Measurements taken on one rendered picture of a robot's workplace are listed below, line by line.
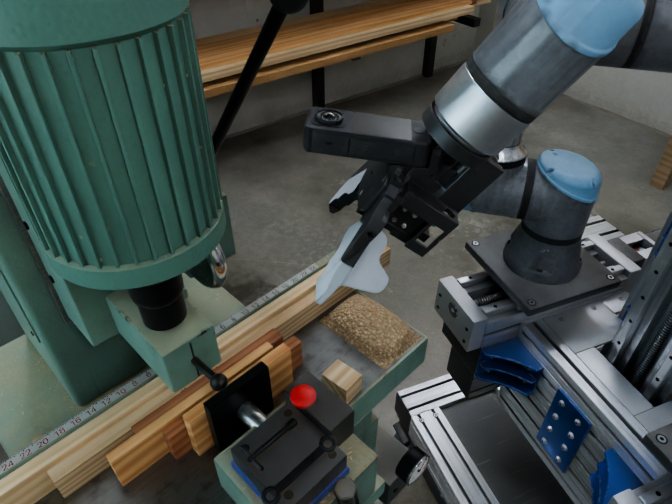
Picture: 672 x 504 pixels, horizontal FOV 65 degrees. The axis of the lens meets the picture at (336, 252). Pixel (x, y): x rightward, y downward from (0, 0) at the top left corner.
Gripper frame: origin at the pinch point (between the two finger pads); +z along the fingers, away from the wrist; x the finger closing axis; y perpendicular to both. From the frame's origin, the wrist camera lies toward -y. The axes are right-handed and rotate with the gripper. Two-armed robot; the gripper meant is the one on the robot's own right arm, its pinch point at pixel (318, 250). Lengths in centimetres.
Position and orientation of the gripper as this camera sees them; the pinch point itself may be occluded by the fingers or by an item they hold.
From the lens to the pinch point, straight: 57.2
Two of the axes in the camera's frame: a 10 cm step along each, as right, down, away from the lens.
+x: 0.9, -6.6, 7.5
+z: -5.7, 5.9, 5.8
